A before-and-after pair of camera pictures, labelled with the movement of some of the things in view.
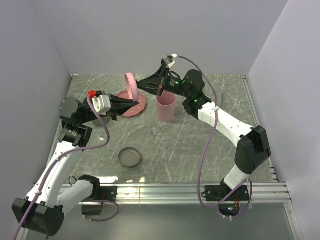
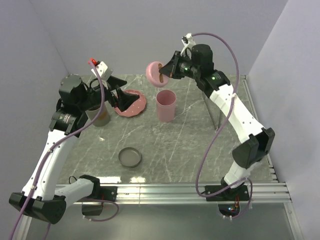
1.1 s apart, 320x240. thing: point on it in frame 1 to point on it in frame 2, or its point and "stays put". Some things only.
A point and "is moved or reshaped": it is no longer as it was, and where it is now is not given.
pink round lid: (132, 86) is moved or reshaped
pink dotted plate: (139, 108) stays put
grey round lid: (129, 157) stays put
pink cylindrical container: (165, 104) stays put
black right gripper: (154, 84) to (171, 69)
